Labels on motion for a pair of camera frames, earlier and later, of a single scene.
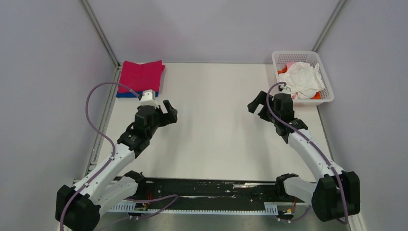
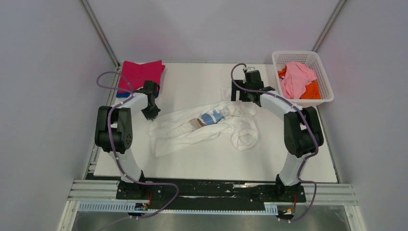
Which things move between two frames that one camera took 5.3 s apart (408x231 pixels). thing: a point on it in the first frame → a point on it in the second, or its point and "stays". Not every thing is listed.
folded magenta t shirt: x=140 y=77 stays
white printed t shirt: x=302 y=79 → x=175 y=128
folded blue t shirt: x=131 y=95 stays
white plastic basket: x=312 y=57 stays
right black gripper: x=261 y=99 → x=234 y=90
